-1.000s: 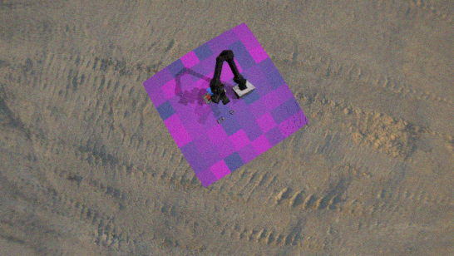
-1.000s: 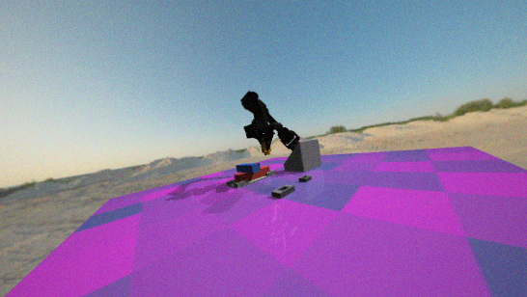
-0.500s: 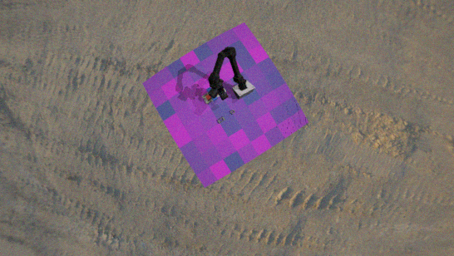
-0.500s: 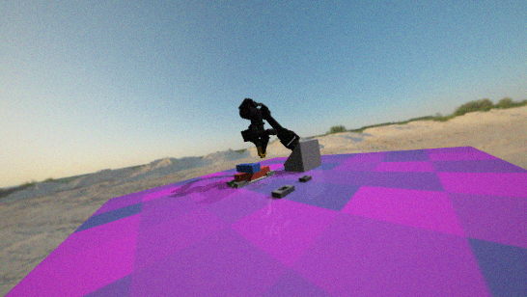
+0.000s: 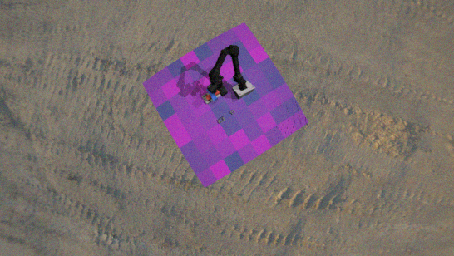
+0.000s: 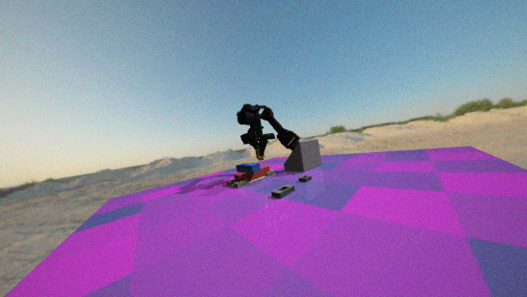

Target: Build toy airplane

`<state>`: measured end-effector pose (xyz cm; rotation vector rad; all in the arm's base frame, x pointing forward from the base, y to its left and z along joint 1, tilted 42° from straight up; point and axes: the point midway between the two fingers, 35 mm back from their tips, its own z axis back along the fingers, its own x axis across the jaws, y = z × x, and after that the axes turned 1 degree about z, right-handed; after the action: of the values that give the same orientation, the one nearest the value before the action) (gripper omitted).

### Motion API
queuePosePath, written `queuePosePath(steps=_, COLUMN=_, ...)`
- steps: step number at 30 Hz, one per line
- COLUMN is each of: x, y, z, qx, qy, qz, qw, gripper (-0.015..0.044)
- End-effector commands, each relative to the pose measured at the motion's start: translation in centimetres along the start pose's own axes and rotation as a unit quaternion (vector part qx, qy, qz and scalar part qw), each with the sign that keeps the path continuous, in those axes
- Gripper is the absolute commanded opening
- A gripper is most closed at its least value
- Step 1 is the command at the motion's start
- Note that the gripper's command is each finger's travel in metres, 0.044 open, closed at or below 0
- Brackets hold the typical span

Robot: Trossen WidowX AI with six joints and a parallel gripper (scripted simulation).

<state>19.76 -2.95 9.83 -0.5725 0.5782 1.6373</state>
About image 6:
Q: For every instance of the blue bar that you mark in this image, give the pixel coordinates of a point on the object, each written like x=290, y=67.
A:
x=248, y=168

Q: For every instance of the red rectangular block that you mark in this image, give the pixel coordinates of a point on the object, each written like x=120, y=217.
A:
x=244, y=176

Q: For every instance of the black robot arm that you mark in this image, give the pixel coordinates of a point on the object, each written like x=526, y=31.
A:
x=249, y=115

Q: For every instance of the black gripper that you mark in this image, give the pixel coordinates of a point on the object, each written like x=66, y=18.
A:
x=262, y=138

